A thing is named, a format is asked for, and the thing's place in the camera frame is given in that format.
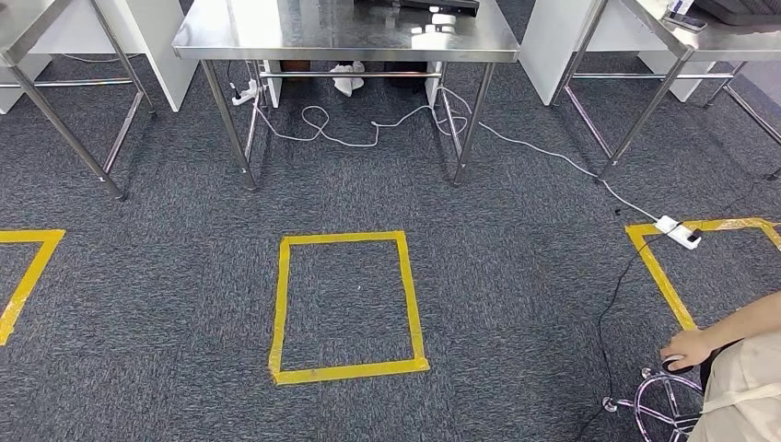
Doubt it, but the person's hand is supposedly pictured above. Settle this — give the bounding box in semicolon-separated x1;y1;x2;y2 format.
659;329;715;373

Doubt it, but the steel workbench table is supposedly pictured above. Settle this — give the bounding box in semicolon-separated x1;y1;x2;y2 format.
172;0;521;192

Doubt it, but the person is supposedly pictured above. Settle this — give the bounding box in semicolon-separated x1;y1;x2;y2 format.
659;291;781;442

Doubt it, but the yellow floor tape square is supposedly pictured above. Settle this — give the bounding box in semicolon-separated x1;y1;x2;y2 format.
624;217;781;332
268;230;431;387

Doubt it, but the chrome chair base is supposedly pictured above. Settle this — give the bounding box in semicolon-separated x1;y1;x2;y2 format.
600;367;705;442

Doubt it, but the white power strip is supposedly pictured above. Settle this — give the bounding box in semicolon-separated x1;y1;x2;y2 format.
654;215;703;251
230;77;261;108

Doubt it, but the black smartphone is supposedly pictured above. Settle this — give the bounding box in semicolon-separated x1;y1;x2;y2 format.
663;12;709;33

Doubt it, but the white cabinet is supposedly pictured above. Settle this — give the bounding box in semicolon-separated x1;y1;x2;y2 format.
0;0;200;116
519;0;721;108

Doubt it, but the black flat device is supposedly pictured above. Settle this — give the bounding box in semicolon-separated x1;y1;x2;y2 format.
695;0;781;27

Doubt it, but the white crumpled cloth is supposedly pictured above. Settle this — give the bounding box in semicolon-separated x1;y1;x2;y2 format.
330;61;366;99

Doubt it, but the black floor cable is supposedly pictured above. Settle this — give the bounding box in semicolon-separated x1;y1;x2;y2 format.
573;228;703;442

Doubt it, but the white floor cable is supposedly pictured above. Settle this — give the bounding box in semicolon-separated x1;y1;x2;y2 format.
252;85;663;222

